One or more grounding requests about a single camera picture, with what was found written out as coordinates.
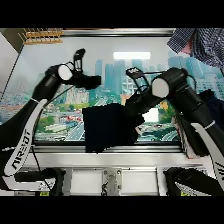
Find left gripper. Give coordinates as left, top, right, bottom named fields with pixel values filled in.
left=74, top=73, right=103, bottom=90

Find black cable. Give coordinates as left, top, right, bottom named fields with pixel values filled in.
left=29, top=85, right=76, bottom=197

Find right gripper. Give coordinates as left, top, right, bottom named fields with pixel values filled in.
left=124, top=88, right=156, bottom=126

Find brown clothes hanger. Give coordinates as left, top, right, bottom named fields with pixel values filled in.
left=22, top=28, right=65, bottom=38
left=19, top=35, right=64, bottom=46

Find checked shirt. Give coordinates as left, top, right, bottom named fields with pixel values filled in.
left=166, top=27, right=224, bottom=70

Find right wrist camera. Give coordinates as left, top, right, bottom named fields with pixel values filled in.
left=125, top=67, right=148, bottom=90

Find silver frame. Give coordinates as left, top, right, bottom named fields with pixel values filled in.
left=13, top=28, right=215, bottom=197

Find dark blue garment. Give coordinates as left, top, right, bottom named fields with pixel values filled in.
left=81, top=102, right=145, bottom=155

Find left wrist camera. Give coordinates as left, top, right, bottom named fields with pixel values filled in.
left=72, top=48, right=87, bottom=73

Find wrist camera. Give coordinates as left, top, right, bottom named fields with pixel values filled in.
left=125, top=67, right=148, bottom=90
left=72, top=48, right=87, bottom=73

